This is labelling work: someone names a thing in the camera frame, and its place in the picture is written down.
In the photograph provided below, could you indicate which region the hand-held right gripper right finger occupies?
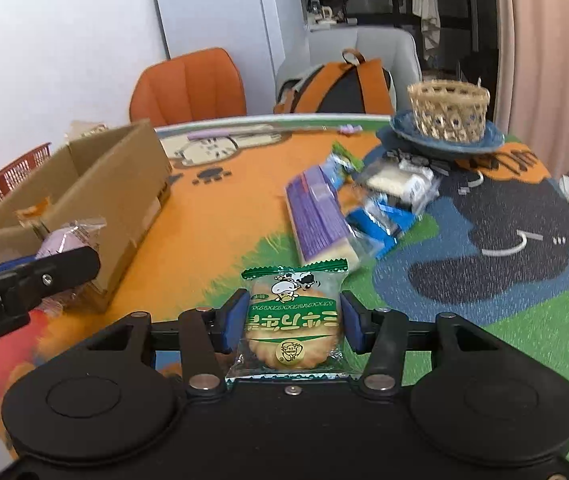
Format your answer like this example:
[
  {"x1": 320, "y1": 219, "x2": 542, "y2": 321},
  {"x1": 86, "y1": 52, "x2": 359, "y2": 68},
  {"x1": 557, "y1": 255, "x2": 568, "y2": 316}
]
[{"x1": 339, "y1": 290, "x2": 509, "y2": 393}]

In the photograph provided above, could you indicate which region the pink snack packet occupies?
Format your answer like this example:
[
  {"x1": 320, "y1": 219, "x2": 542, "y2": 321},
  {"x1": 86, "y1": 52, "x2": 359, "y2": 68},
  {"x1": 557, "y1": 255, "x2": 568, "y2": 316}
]
[{"x1": 34, "y1": 217, "x2": 108, "y2": 262}]

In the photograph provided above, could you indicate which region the green and blue snack packet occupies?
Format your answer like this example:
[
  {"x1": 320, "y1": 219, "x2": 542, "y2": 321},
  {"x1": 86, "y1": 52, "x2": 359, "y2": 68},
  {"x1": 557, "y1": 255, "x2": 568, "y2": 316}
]
[{"x1": 323, "y1": 142, "x2": 366, "y2": 187}]

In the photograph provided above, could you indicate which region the orange and grey backpack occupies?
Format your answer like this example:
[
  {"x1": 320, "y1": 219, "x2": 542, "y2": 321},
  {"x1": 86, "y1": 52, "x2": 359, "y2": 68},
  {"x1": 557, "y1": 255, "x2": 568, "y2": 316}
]
[{"x1": 273, "y1": 48, "x2": 396, "y2": 115}]

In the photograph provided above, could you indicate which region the green cookie packet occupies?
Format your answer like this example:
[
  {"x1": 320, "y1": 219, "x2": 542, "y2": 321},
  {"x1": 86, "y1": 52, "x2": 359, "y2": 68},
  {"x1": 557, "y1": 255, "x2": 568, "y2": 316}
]
[{"x1": 225, "y1": 258, "x2": 361, "y2": 382}]

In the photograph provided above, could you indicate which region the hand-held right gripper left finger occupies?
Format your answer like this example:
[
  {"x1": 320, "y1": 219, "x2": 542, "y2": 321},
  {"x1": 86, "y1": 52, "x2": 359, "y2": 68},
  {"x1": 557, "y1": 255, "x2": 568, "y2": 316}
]
[{"x1": 78, "y1": 288, "x2": 251, "y2": 394}]

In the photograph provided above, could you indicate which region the orange snack packet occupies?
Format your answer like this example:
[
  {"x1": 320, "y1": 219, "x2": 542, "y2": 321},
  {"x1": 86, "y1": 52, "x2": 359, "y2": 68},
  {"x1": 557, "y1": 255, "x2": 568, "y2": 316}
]
[{"x1": 16, "y1": 197, "x2": 54, "y2": 227}]

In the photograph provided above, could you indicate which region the blue round plate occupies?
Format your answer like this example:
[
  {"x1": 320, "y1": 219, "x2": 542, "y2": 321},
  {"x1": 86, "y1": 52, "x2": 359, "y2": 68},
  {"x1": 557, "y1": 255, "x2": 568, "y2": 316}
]
[{"x1": 377, "y1": 109, "x2": 506, "y2": 157}]

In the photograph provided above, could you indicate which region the grey chair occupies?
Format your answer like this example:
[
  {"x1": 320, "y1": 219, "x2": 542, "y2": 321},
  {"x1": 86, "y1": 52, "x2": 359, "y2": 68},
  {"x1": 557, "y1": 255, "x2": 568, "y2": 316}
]
[{"x1": 275, "y1": 27, "x2": 423, "y2": 116}]

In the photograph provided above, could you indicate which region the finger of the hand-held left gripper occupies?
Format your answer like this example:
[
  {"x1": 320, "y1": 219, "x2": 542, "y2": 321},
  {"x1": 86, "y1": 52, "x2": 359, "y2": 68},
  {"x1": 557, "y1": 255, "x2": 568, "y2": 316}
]
[{"x1": 0, "y1": 245, "x2": 102, "y2": 312}]

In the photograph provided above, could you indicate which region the white snack packet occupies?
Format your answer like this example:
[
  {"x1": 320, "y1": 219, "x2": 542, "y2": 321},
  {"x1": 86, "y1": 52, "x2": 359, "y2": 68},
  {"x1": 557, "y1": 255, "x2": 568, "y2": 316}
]
[{"x1": 359, "y1": 157, "x2": 441, "y2": 212}]

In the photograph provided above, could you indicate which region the cluttered shelf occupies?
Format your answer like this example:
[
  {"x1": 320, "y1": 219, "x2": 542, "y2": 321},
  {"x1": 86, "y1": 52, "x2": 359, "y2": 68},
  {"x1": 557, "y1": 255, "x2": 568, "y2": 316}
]
[{"x1": 307, "y1": 0, "x2": 356, "y2": 27}]

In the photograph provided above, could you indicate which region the pink curtain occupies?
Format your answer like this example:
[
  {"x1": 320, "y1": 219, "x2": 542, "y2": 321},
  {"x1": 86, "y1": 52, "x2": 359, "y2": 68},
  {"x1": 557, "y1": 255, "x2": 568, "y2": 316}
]
[{"x1": 491, "y1": 0, "x2": 569, "y2": 162}]

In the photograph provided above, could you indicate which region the brown cardboard box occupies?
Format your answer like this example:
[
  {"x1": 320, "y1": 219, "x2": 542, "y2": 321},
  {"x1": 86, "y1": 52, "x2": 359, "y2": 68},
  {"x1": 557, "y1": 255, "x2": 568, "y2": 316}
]
[{"x1": 0, "y1": 119, "x2": 173, "y2": 312}]

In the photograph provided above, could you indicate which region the orange chair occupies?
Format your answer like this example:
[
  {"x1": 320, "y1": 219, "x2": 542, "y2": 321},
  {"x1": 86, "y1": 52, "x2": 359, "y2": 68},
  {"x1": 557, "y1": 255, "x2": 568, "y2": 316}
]
[{"x1": 129, "y1": 47, "x2": 247, "y2": 127}]

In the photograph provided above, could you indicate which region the white door panel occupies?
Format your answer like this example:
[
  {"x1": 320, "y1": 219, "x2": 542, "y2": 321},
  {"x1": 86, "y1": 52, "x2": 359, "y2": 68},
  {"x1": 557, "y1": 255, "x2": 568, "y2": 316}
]
[{"x1": 150, "y1": 0, "x2": 311, "y2": 62}]

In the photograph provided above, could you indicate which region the woven wicker basket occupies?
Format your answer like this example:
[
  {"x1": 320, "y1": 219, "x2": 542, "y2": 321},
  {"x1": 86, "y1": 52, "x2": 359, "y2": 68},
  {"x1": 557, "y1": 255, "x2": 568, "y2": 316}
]
[{"x1": 407, "y1": 79, "x2": 491, "y2": 145}]

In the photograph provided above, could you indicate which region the purple snack packet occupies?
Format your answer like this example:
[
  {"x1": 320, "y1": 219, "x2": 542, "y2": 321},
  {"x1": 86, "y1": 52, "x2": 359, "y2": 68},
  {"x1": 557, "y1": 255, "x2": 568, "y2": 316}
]
[{"x1": 285, "y1": 164, "x2": 361, "y2": 266}]

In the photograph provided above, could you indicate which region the red plastic basket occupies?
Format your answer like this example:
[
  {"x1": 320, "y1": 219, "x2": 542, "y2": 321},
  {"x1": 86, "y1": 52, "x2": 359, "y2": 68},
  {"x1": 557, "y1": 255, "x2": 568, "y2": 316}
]
[{"x1": 0, "y1": 142, "x2": 53, "y2": 207}]

